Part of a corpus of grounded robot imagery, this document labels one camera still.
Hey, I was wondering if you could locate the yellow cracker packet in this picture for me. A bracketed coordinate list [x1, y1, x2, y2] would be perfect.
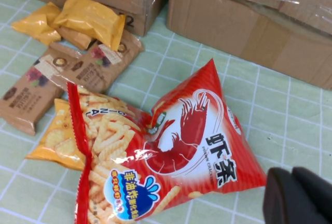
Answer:
[24, 98, 91, 171]

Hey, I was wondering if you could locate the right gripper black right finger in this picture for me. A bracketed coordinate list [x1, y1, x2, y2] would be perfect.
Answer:
[293, 167, 332, 224]

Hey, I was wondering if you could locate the red prawn cracker bag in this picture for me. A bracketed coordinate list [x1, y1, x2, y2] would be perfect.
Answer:
[66, 58, 268, 224]

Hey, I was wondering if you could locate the green checked tablecloth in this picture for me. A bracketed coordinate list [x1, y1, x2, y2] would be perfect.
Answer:
[0, 0, 332, 224]

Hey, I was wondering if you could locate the large yellow snack packet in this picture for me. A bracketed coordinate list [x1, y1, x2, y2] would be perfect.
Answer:
[52, 0, 127, 52]

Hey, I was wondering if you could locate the brown biscuit packet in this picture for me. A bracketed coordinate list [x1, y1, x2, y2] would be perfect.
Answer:
[49, 30, 145, 94]
[0, 43, 80, 136]

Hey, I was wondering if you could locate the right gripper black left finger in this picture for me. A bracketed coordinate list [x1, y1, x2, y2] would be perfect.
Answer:
[263, 168, 329, 224]

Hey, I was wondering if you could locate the wide taped cardboard box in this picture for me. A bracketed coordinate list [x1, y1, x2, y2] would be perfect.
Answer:
[166, 0, 332, 90]

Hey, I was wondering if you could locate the small yellow snack packet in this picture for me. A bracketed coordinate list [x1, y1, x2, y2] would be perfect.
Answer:
[11, 2, 62, 46]

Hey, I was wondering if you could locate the dark yellow snack packet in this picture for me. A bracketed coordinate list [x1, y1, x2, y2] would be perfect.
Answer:
[55, 26, 95, 51]

